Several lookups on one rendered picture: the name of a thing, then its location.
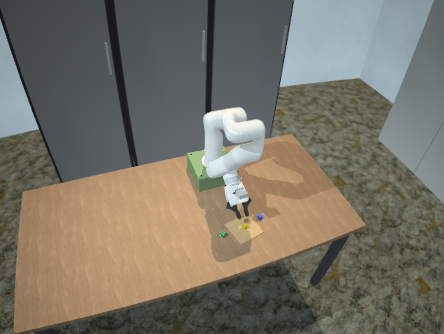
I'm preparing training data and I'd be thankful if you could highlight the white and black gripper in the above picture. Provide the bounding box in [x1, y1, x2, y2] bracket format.
[224, 181, 252, 219]

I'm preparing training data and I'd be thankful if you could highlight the tan square mat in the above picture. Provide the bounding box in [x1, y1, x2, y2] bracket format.
[224, 214, 264, 245]

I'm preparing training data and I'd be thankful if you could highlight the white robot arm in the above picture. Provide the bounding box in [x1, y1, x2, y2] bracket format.
[202, 108, 265, 185]

